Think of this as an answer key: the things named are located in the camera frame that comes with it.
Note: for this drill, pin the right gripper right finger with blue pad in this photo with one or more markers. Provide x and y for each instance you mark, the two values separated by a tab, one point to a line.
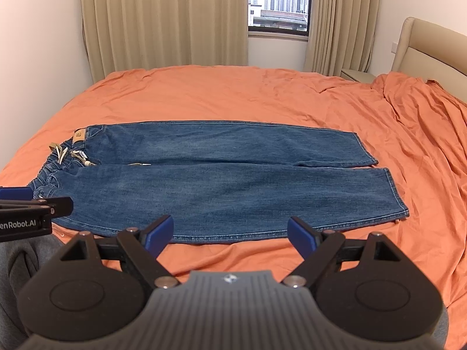
322	252

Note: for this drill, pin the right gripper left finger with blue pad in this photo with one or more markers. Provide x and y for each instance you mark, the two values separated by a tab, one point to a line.
135	249

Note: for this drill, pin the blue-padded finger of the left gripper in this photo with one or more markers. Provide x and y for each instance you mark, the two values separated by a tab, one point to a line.
23	193

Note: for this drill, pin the blue denim jeans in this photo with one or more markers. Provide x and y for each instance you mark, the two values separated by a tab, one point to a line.
221	181

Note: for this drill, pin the orange bed sheet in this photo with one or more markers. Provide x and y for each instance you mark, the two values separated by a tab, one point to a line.
414	127

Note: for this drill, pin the beige nightstand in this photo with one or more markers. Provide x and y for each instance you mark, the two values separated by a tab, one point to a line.
357	76

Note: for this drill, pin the beige left curtain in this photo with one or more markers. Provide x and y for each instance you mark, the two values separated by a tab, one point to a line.
146	34

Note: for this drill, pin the beige curtain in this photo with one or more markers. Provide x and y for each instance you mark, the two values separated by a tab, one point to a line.
146	34
341	36

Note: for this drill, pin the beige upholstered headboard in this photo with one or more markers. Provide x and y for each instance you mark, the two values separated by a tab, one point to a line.
431	52

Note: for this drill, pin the beige right curtain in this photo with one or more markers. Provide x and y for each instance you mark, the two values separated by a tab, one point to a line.
341	36

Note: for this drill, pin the window with dark frame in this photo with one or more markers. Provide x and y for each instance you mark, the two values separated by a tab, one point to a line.
279	16

